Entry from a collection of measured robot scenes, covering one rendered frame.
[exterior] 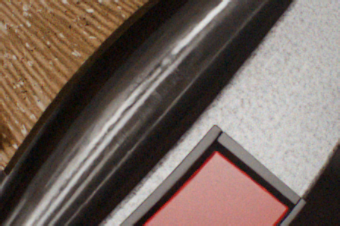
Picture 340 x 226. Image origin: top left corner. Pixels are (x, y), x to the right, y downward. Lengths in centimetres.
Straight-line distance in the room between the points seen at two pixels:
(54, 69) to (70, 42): 2
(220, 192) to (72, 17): 13
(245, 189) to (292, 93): 7
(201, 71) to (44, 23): 10
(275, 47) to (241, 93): 4
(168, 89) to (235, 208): 8
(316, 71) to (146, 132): 11
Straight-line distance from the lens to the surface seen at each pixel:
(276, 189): 43
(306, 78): 46
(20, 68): 45
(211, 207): 42
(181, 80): 46
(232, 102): 45
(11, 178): 46
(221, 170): 43
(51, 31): 45
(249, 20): 48
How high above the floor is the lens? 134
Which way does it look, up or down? 72 degrees down
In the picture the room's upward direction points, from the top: 3 degrees counter-clockwise
